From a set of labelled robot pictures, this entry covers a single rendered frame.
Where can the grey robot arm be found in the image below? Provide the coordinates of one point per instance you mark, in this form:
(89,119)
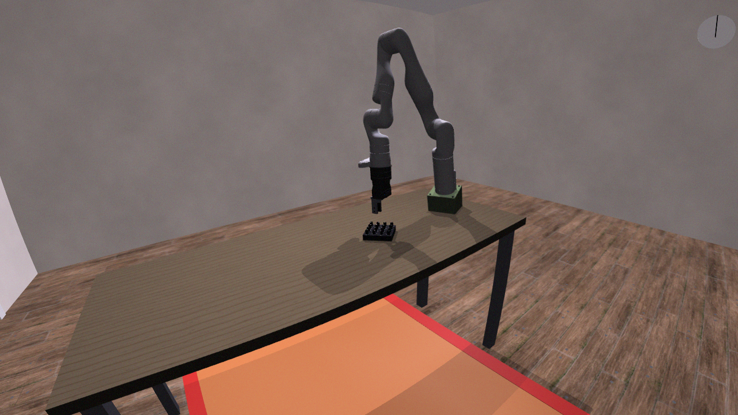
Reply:
(416,82)

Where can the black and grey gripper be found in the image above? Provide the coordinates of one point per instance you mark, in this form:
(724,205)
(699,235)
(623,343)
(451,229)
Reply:
(380,171)

